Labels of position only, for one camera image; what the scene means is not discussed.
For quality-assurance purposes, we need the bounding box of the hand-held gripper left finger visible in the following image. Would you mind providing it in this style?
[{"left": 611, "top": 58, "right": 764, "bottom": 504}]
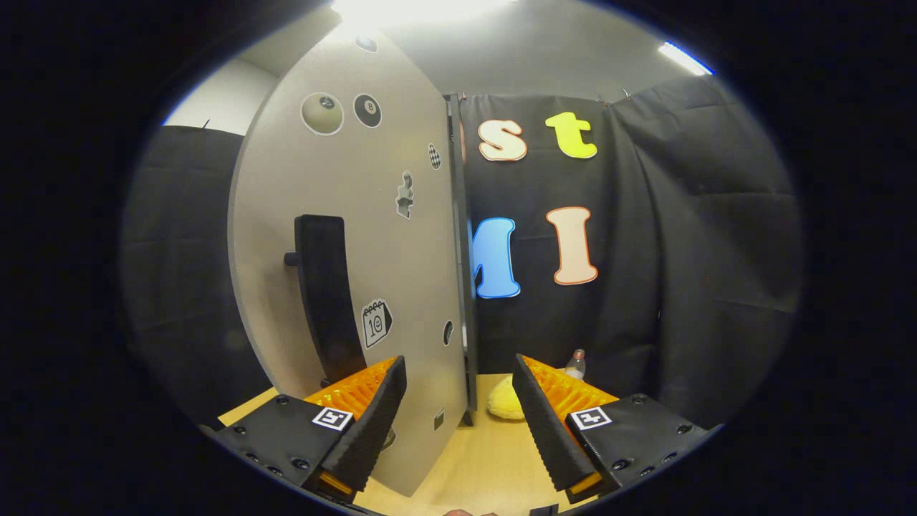
[{"left": 211, "top": 355, "right": 407, "bottom": 502}]

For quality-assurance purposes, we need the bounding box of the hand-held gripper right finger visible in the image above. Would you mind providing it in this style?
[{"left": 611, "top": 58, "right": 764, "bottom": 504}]
[{"left": 512, "top": 353, "right": 724, "bottom": 505}]

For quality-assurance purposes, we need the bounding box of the beige shoe cabinet door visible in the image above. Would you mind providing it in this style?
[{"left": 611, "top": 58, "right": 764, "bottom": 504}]
[{"left": 228, "top": 29, "right": 470, "bottom": 497}]

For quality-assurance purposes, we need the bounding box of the dark grey shoe cabinet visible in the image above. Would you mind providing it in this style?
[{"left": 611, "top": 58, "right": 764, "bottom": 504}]
[{"left": 444, "top": 93, "right": 479, "bottom": 428}]

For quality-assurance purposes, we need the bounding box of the yellow cloth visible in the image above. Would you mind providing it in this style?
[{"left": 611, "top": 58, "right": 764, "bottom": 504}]
[{"left": 487, "top": 374, "right": 528, "bottom": 421}]

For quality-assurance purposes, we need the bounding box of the black backdrop cloth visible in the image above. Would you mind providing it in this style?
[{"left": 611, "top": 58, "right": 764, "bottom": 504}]
[{"left": 118, "top": 75, "right": 807, "bottom": 431}]

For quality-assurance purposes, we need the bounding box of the long ceiling strip light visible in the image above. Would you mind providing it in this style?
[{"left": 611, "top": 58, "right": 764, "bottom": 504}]
[{"left": 658, "top": 41, "right": 714, "bottom": 76}]

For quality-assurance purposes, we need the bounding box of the square ceiling light panel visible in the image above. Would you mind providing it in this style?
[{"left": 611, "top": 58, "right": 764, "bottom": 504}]
[{"left": 333, "top": 0, "right": 517, "bottom": 29}]

